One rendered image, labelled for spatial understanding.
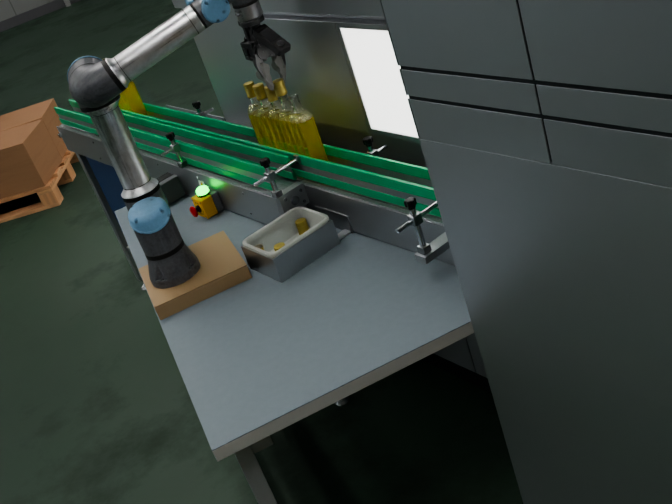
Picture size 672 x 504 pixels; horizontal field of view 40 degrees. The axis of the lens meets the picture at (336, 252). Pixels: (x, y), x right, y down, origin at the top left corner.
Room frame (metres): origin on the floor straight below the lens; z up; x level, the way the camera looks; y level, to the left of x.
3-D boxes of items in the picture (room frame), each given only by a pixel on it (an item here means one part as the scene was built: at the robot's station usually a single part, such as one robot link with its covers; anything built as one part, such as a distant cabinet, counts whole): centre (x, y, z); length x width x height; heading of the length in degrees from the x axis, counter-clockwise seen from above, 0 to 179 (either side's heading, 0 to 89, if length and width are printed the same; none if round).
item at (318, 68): (2.52, -0.21, 1.15); 0.90 x 0.03 x 0.34; 29
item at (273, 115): (2.66, 0.02, 0.99); 0.06 x 0.06 x 0.21; 30
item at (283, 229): (2.36, 0.12, 0.80); 0.22 x 0.17 x 0.09; 119
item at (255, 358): (2.56, -0.18, 0.73); 1.58 x 1.52 x 0.04; 11
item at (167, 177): (3.10, 0.49, 0.79); 0.08 x 0.08 x 0.08; 29
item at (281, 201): (2.52, 0.07, 0.85); 0.09 x 0.04 x 0.07; 119
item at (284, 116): (2.61, -0.01, 0.99); 0.06 x 0.06 x 0.21; 29
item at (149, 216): (2.43, 0.46, 0.96); 0.13 x 0.12 x 0.14; 8
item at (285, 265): (2.38, 0.09, 0.79); 0.27 x 0.17 x 0.08; 119
